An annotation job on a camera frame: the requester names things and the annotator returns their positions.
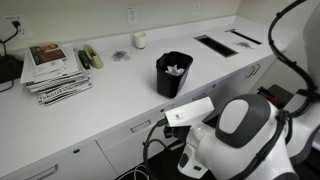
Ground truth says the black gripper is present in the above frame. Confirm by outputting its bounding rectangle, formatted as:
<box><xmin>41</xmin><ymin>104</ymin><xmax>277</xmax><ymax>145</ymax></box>
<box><xmin>163</xmin><ymin>125</ymin><xmax>193</xmax><ymax>143</ymax></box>

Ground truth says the black waste bin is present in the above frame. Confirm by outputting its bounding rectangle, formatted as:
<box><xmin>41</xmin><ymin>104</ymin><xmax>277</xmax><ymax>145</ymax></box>
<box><xmin>155</xmin><ymin>50</ymin><xmax>194</xmax><ymax>99</ymax></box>

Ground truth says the crumpled white paper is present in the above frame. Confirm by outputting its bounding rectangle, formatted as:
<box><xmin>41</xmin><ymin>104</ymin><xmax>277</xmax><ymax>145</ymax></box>
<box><xmin>164</xmin><ymin>64</ymin><xmax>185</xmax><ymax>77</ymax></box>

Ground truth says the pile of metal clips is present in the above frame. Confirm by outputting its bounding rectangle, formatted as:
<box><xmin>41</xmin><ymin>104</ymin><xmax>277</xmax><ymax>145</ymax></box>
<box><xmin>110</xmin><ymin>49</ymin><xmax>132</xmax><ymax>63</ymax></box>
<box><xmin>233</xmin><ymin>40</ymin><xmax>254</xmax><ymax>50</ymax></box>

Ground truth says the white cup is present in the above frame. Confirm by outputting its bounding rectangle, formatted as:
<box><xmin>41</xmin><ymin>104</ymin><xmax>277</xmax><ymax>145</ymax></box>
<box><xmin>133</xmin><ymin>31</ymin><xmax>148</xmax><ymax>50</ymax></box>

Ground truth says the black box with red part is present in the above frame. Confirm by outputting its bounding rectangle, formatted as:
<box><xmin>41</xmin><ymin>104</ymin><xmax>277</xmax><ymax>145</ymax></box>
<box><xmin>256</xmin><ymin>84</ymin><xmax>295</xmax><ymax>110</ymax></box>

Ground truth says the olive tape dispenser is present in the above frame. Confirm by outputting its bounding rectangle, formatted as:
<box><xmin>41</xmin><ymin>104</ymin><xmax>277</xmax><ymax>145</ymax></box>
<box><xmin>83</xmin><ymin>44</ymin><xmax>104</xmax><ymax>70</ymax></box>

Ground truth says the black and white striped magazine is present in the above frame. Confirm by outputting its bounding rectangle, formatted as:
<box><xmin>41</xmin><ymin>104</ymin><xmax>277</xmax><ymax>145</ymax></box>
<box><xmin>36</xmin><ymin>79</ymin><xmax>94</xmax><ymax>107</ymax></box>

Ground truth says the black stapler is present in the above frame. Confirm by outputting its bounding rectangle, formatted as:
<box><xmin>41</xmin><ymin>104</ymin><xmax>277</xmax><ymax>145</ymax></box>
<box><xmin>77</xmin><ymin>49</ymin><xmax>92</xmax><ymax>71</ymax></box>

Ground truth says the stack of magazines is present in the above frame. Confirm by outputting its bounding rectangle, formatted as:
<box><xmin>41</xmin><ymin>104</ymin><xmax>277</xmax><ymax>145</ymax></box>
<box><xmin>19</xmin><ymin>44</ymin><xmax>92</xmax><ymax>94</ymax></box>

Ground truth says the magazine with portrait cover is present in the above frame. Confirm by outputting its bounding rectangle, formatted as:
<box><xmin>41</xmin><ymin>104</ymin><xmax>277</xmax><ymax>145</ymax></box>
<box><xmin>28</xmin><ymin>42</ymin><xmax>68</xmax><ymax>77</ymax></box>

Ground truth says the black device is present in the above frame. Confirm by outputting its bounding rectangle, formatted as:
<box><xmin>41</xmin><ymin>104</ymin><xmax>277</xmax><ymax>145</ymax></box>
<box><xmin>0</xmin><ymin>54</ymin><xmax>25</xmax><ymax>85</ymax></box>

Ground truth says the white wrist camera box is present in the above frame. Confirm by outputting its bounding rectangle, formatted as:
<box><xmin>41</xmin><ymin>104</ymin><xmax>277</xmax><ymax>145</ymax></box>
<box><xmin>164</xmin><ymin>96</ymin><xmax>215</xmax><ymax>128</ymax></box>

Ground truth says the thin black camera cable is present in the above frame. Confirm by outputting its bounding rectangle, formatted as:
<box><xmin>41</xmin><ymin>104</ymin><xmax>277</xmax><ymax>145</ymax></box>
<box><xmin>142</xmin><ymin>118</ymin><xmax>183</xmax><ymax>180</ymax></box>

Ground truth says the white cable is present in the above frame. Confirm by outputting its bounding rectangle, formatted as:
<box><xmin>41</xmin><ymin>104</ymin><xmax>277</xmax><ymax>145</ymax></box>
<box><xmin>114</xmin><ymin>164</ymin><xmax>150</xmax><ymax>180</ymax></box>

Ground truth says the grey drawer front with handle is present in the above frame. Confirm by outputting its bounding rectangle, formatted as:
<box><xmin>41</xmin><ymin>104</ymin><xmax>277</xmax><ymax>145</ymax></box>
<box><xmin>173</xmin><ymin>79</ymin><xmax>224</xmax><ymax>121</ymax></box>
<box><xmin>0</xmin><ymin>139</ymin><xmax>118</xmax><ymax>180</ymax></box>

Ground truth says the grey cabinet door with handle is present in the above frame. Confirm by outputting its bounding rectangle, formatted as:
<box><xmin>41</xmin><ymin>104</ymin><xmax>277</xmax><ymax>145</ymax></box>
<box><xmin>253</xmin><ymin>52</ymin><xmax>280</xmax><ymax>91</ymax></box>
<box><xmin>213</xmin><ymin>61</ymin><xmax>259</xmax><ymax>108</ymax></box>

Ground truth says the white wall outlet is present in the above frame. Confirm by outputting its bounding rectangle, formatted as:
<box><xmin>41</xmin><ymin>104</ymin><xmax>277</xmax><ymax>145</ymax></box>
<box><xmin>191</xmin><ymin>1</ymin><xmax>201</xmax><ymax>17</ymax></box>
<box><xmin>126</xmin><ymin>5</ymin><xmax>138</xmax><ymax>25</ymax></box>

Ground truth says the thick black cable conduit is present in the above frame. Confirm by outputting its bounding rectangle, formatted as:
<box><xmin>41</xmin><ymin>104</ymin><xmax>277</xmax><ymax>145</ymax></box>
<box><xmin>229</xmin><ymin>0</ymin><xmax>320</xmax><ymax>180</ymax></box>

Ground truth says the wall outlet with plug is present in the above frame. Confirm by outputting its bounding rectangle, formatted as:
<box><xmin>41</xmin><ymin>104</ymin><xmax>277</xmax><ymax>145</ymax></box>
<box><xmin>3</xmin><ymin>14</ymin><xmax>33</xmax><ymax>41</ymax></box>

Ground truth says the black power cable with plug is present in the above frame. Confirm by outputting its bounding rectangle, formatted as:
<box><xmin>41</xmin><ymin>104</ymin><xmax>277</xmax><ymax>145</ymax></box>
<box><xmin>0</xmin><ymin>20</ymin><xmax>22</xmax><ymax>94</ymax></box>

